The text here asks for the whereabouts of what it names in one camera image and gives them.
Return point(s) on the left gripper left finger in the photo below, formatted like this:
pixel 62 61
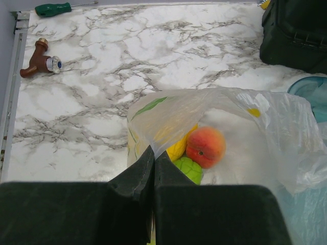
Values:
pixel 114 212

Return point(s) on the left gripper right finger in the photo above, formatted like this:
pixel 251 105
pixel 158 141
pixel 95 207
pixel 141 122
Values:
pixel 186 213

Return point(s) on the green fake fruit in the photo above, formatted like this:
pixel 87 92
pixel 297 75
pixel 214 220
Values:
pixel 190 168

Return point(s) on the yellow fake fruit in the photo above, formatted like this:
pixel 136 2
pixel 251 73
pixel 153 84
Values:
pixel 176 148

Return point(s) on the fake peach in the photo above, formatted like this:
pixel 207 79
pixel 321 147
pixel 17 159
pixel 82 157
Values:
pixel 206 146

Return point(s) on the translucent printed plastic bag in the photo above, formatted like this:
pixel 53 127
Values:
pixel 272 139

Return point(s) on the brown water tap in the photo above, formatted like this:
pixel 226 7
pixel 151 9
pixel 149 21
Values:
pixel 40 63

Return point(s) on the teal transparent plastic tray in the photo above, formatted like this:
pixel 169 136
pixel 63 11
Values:
pixel 313 89

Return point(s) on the black toolbox red handle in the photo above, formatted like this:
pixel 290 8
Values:
pixel 294 35

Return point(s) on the green handled screwdriver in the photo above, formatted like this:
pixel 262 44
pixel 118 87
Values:
pixel 50 10

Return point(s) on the aluminium frame rail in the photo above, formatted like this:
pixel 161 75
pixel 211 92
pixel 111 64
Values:
pixel 10 98

